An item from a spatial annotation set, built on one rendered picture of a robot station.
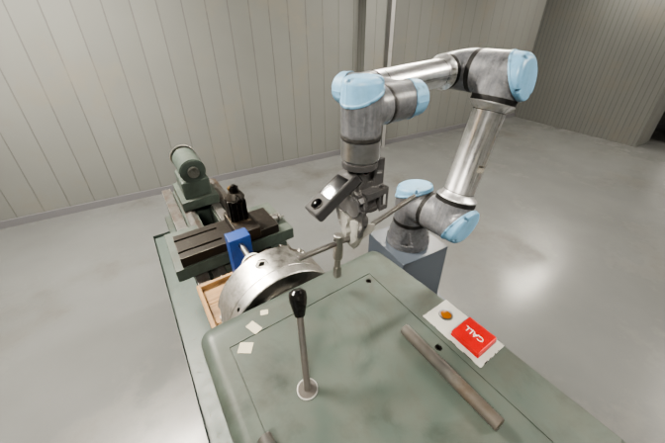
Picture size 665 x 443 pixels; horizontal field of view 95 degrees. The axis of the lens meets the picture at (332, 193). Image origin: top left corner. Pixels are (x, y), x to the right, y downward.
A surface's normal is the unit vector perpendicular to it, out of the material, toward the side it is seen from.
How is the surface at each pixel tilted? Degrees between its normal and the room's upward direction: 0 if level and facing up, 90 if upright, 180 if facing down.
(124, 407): 0
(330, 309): 0
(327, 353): 0
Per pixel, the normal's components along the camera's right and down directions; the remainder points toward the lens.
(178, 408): -0.01, -0.87
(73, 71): 0.47, 0.44
